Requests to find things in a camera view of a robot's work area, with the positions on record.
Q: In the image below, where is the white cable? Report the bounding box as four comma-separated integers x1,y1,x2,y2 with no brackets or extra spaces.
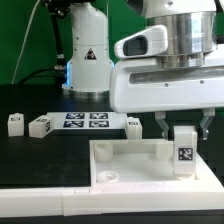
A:
11,0,42,85

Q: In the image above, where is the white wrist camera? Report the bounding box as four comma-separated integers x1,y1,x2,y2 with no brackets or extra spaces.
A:
114,25,168,59

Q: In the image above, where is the black cable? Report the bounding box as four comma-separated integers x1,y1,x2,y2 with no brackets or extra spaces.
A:
17,0,72,86

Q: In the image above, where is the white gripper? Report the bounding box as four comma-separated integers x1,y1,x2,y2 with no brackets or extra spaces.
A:
110,58,224,140

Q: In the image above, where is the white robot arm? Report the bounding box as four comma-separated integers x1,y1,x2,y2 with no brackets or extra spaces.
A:
63,0,224,139

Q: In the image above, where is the white fiducial tag plate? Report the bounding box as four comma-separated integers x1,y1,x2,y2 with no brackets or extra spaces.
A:
48,112,127,130

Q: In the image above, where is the white square tabletop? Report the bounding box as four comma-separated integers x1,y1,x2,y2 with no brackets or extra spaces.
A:
90,139,206,185

